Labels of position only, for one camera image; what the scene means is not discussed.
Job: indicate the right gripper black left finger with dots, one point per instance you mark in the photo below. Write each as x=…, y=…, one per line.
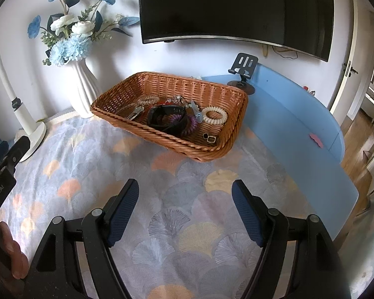
x=55, y=271

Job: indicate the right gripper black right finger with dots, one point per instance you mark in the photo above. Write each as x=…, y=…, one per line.
x=317, y=271

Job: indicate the silver hair clips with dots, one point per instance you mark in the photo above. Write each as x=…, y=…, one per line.
x=131, y=111

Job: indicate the black smart watch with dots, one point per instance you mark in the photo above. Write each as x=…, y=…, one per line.
x=170, y=119

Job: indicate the light blue plastic clip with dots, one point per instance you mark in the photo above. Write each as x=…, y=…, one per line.
x=196, y=111

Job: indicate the crystal bead jewelry pile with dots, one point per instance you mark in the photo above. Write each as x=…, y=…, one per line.
x=178, y=100

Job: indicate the person's left hand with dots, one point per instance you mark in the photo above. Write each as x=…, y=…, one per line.
x=19, y=261

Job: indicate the fan pattern table cloth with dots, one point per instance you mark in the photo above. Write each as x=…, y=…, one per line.
x=185, y=238

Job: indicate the pink small clip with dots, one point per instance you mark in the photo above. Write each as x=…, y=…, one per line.
x=316, y=139

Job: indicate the white desk lamp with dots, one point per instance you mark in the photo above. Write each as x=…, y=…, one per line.
x=35, y=131

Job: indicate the black gold square earrings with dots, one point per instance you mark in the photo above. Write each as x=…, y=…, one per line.
x=210, y=139

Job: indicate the white ribbed vase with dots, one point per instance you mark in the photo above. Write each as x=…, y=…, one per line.
x=84, y=88

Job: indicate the brown wicker basket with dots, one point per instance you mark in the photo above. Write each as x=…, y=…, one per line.
x=223, y=109

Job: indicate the black phone stand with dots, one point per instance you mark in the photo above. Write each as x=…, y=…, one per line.
x=244, y=65

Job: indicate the blue white artificial flowers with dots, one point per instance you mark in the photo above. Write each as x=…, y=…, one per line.
x=69, y=38

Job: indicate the white door with handle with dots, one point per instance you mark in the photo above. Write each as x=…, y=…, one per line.
x=359, y=63

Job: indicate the black wall television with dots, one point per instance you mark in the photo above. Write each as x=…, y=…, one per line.
x=305, y=26

